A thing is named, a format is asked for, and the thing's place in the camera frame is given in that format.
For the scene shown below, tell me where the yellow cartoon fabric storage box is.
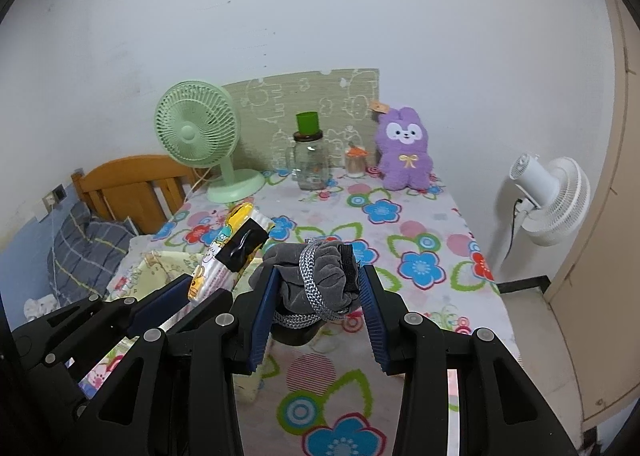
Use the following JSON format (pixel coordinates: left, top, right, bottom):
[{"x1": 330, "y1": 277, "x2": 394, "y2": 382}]
[{"x1": 106, "y1": 251, "x2": 262, "y2": 404}]

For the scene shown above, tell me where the grey drawstring pouch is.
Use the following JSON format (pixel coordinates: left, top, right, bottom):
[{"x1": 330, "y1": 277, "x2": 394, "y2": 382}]
[{"x1": 248, "y1": 239, "x2": 360, "y2": 346}]

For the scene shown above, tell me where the yellow white tissue pack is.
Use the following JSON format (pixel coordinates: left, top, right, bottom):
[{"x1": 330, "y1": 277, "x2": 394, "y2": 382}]
[{"x1": 188, "y1": 202, "x2": 274, "y2": 303}]

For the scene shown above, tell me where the crumpled white cloth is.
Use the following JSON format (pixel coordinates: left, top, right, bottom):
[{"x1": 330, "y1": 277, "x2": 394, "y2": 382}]
[{"x1": 23, "y1": 293, "x2": 60, "y2": 321}]

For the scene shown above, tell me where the white bedding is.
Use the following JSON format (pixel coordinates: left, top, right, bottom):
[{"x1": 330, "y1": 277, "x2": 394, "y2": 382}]
[{"x1": 118, "y1": 235, "x2": 154, "y2": 272}]

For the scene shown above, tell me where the grey plaid pillow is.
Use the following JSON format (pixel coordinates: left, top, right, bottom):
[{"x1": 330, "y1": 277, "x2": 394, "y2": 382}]
[{"x1": 48, "y1": 201, "x2": 136, "y2": 306}]

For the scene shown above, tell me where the floral tablecloth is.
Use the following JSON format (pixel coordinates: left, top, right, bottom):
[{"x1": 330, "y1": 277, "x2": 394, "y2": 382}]
[{"x1": 77, "y1": 167, "x2": 522, "y2": 456}]

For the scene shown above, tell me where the purple plush bunny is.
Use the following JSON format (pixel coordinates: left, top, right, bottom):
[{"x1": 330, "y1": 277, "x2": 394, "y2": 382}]
[{"x1": 374, "y1": 104, "x2": 433, "y2": 191}]

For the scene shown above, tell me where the small orange lid jar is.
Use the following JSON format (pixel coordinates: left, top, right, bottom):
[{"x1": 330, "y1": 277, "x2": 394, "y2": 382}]
[{"x1": 344, "y1": 145, "x2": 368, "y2": 179}]

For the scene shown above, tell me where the glass mason jar mug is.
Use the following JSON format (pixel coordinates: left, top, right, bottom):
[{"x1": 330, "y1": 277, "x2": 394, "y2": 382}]
[{"x1": 285, "y1": 131, "x2": 330, "y2": 191}]

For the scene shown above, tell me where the green desk fan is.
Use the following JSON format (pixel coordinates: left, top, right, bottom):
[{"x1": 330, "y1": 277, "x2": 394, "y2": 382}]
[{"x1": 154, "y1": 81, "x2": 265, "y2": 203}]

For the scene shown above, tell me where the green cup on jar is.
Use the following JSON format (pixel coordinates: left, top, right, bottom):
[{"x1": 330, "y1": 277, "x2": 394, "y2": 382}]
[{"x1": 295, "y1": 111, "x2": 320, "y2": 136}]

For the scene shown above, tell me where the green patterned board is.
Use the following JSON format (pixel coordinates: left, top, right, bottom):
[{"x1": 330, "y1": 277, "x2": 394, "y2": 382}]
[{"x1": 221, "y1": 66, "x2": 381, "y2": 172}]

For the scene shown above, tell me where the white standing fan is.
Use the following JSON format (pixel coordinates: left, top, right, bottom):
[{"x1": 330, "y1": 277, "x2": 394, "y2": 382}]
[{"x1": 496, "y1": 153, "x2": 591, "y2": 268}]

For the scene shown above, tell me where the beige door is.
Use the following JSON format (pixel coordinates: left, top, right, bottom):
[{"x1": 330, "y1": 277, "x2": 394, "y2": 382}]
[{"x1": 544, "y1": 0, "x2": 639, "y2": 430}]

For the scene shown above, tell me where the wall power socket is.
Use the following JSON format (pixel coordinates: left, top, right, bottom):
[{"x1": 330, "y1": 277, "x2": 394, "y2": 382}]
[{"x1": 42, "y1": 184, "x2": 67, "y2": 212}]

